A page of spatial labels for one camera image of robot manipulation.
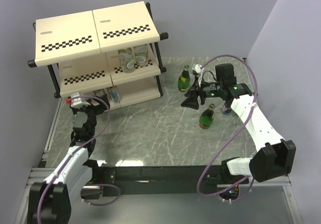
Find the green glass bottle middle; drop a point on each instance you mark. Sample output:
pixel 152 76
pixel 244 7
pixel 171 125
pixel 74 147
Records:
pixel 207 117

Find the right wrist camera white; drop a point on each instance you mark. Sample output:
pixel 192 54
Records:
pixel 197 70

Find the blue energy drink can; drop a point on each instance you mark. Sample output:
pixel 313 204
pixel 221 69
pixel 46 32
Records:
pixel 226 109

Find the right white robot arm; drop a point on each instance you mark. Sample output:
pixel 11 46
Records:
pixel 275 155

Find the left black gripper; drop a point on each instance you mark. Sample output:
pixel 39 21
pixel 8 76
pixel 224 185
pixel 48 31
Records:
pixel 100 108

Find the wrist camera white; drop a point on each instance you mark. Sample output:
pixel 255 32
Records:
pixel 77 100
pixel 197 70

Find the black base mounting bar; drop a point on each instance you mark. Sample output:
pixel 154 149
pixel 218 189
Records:
pixel 163 179

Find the green glass bottle back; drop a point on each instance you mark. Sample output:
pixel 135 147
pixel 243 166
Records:
pixel 184 79

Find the silver energy drink can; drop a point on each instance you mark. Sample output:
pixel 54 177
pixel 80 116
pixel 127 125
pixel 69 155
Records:
pixel 114 94
pixel 100 93

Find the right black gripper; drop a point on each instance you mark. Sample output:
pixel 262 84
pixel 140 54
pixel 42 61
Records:
pixel 191 101

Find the green glass bottle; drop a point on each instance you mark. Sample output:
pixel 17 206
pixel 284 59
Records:
pixel 207 117
pixel 184 79

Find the clear soda water bottle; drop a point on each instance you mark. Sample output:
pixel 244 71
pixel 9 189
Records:
pixel 126 60
pixel 141 55

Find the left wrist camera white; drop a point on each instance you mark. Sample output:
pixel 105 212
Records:
pixel 77 100

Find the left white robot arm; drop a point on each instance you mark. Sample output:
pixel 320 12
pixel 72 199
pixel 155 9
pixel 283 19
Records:
pixel 50 201

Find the beige three-tier shelf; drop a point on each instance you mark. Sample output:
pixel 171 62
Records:
pixel 80 51

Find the aluminium rail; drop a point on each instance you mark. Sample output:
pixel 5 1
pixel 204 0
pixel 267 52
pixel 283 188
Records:
pixel 38 175

